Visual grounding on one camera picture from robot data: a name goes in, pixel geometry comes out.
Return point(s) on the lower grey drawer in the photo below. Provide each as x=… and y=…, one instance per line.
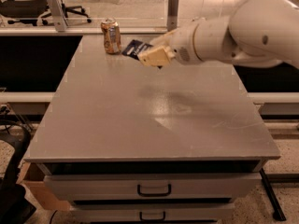
x=152, y=212

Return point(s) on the cardboard box under table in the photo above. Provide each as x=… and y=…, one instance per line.
x=32, y=178

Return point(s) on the black lower drawer handle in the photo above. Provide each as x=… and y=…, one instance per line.
x=155, y=217

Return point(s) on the black table leg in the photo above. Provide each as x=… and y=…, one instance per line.
x=278, y=214

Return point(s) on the black drawer handle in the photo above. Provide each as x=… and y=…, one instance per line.
x=155, y=217
x=153, y=192

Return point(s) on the metal glass bracket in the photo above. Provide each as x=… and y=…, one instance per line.
x=172, y=14
x=57, y=14

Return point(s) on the left metal glass bracket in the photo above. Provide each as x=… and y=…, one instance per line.
x=57, y=14

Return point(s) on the blue rxbar blueberry wrapper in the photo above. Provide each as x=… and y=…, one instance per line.
x=134, y=48

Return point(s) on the grey drawer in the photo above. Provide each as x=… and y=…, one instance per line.
x=152, y=212
x=123, y=187

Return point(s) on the black upper drawer handle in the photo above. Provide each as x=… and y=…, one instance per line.
x=153, y=192

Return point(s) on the black chair left foreground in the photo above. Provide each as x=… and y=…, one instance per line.
x=14, y=208

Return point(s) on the upper grey drawer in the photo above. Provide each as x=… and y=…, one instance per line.
x=123, y=187

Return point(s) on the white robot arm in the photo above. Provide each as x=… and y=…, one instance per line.
x=258, y=33

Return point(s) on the black office chair background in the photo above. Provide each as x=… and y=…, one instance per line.
x=24, y=11

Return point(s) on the middle metal glass bracket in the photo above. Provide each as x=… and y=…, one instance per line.
x=172, y=14

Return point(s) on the orange soda can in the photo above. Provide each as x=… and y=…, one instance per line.
x=112, y=35

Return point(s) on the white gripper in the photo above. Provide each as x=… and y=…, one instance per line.
x=182, y=45

